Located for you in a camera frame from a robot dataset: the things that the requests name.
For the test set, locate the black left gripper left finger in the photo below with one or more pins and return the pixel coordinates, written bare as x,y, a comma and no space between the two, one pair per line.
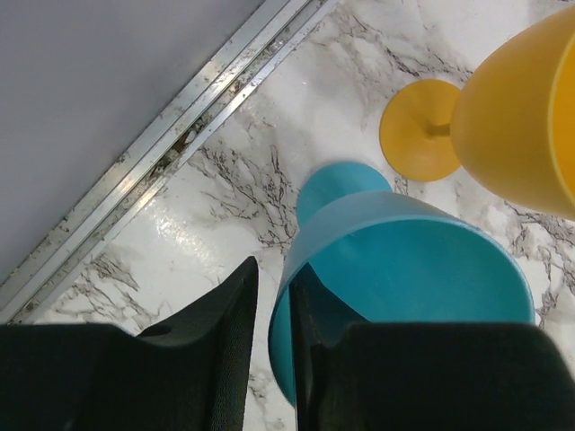
187,372

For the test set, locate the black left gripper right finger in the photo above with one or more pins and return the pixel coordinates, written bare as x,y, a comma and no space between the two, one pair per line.
351,374

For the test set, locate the blue wine glass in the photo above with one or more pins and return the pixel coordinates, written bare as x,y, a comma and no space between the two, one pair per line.
391,257

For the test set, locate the yellow wine glass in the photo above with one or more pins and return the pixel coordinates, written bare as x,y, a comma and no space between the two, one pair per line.
511,126

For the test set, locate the aluminium table edge rail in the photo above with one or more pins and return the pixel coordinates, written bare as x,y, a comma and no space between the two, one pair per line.
225,80

